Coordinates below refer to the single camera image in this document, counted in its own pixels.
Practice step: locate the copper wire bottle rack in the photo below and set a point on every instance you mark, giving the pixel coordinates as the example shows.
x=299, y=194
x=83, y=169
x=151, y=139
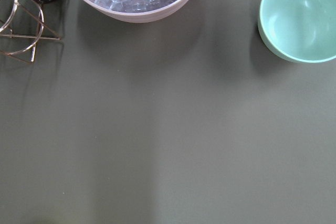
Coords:
x=24, y=24

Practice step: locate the mint green bowl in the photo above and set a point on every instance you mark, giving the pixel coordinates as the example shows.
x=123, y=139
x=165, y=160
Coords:
x=301, y=31

